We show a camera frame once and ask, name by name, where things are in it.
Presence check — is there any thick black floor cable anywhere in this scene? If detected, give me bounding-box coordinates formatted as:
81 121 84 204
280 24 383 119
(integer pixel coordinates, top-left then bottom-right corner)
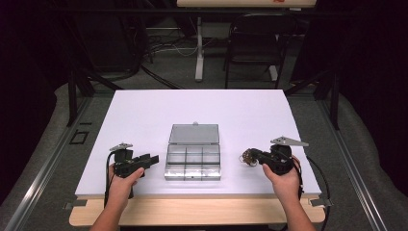
140 65 185 90

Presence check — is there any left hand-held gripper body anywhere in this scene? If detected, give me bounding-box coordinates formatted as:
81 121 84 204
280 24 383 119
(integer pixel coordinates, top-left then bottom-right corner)
109 142 146 179

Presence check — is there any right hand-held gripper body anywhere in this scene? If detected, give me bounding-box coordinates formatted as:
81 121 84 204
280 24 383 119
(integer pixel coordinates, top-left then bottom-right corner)
261 136 310 176

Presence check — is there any black horizontal bar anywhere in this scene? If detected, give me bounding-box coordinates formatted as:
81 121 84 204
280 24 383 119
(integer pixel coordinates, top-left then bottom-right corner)
47 8 354 17

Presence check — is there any long black cable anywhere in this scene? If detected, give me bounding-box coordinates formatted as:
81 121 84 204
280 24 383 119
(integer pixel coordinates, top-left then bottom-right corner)
306 155 332 231

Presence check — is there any white board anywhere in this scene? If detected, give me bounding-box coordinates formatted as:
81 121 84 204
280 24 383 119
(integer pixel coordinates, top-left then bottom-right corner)
75 89 322 197

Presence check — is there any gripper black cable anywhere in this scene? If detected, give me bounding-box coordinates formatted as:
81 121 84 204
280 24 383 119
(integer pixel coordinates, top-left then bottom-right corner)
290 156 305 200
103 151 117 209

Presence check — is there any brown chain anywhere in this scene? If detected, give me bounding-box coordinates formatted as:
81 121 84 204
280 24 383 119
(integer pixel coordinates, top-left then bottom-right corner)
240 147 260 167

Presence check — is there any black metal stand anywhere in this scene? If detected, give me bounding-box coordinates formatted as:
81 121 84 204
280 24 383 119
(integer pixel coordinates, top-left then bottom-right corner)
283 68 341 131
65 68 123 128

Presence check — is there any white floor cable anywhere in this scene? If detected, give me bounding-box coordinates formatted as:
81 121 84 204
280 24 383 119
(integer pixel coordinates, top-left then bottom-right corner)
150 38 217 58

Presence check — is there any person's right hand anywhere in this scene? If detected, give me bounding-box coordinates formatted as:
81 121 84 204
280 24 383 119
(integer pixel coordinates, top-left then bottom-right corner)
263 155 303 202

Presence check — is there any tall white table leg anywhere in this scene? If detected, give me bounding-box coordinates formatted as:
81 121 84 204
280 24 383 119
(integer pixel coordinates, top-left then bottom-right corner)
194 16 205 83

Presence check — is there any aluminium rail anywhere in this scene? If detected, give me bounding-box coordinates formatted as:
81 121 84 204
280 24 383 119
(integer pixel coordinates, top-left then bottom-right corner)
3 95 94 231
317 99 389 231

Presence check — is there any person's left hand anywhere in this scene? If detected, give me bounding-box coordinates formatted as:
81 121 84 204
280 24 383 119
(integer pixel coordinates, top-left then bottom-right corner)
107 163 146 202

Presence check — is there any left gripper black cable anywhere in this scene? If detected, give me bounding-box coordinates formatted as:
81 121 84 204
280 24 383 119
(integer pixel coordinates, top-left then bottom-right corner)
103 151 117 209

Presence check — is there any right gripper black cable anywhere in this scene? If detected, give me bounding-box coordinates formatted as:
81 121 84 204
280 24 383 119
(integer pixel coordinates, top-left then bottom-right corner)
290 156 305 200

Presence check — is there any black folding chair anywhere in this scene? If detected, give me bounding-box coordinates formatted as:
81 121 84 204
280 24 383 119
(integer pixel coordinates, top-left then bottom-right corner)
223 13 297 90

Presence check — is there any clear plastic compartment box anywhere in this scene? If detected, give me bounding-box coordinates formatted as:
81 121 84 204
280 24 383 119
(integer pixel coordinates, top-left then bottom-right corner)
164 121 222 181

